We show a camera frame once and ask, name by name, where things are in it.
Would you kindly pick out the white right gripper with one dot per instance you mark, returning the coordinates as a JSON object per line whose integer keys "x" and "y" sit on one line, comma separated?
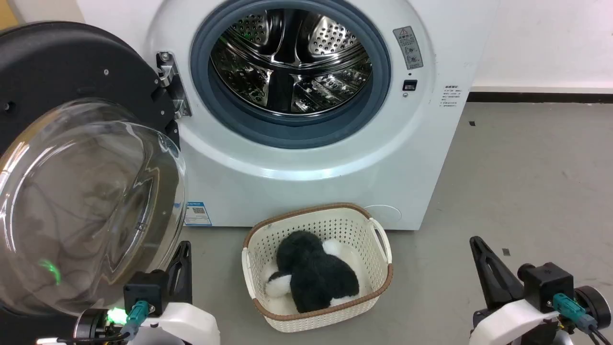
{"x": 507, "y": 326}

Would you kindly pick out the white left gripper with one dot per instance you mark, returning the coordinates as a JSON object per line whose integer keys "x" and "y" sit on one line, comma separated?
{"x": 187, "y": 326}

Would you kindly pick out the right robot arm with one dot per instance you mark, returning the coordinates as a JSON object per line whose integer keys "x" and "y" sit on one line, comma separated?
{"x": 596, "y": 304}

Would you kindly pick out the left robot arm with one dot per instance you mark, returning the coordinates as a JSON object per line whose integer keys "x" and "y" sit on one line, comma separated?
{"x": 88, "y": 326}

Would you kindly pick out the white front-load washing machine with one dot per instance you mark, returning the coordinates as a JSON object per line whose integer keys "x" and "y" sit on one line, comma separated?
{"x": 407, "y": 167}

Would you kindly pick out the metal door hinge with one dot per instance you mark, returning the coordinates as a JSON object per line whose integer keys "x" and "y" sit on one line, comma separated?
{"x": 168, "y": 72}

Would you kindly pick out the black door latch slot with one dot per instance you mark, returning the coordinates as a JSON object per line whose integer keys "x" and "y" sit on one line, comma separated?
{"x": 410, "y": 85}

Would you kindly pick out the black round glass washer door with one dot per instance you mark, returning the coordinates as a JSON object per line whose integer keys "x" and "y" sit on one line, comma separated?
{"x": 72, "y": 62}

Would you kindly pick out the blue white QR sticker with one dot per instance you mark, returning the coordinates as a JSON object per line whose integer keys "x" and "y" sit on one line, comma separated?
{"x": 197, "y": 213}

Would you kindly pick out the round white filter cap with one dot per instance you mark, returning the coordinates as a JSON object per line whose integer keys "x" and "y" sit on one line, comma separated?
{"x": 385, "y": 215}

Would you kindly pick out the cream plastic laundry basket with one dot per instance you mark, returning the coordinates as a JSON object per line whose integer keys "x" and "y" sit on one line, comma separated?
{"x": 368, "y": 287}

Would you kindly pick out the black and white plush toy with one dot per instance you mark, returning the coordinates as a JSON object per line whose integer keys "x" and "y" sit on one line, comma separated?
{"x": 316, "y": 278}

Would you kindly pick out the small printed text label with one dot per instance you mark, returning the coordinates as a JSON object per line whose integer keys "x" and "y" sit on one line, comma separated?
{"x": 450, "y": 96}

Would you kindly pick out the steel perforated washer drum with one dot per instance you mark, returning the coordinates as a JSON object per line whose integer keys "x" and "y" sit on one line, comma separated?
{"x": 292, "y": 62}

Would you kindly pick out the grey warning sticker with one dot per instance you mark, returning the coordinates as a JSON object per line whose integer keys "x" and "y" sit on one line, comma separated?
{"x": 408, "y": 48}

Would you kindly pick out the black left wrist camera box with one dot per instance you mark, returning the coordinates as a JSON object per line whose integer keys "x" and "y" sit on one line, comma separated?
{"x": 146, "y": 290}

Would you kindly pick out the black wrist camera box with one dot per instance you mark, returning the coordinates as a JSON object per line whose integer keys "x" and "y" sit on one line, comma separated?
{"x": 146, "y": 290}
{"x": 546, "y": 285}

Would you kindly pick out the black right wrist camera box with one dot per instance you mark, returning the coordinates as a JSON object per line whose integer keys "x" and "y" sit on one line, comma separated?
{"x": 546, "y": 285}

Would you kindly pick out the black wall baseboard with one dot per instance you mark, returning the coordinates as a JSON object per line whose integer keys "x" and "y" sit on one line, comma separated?
{"x": 541, "y": 97}

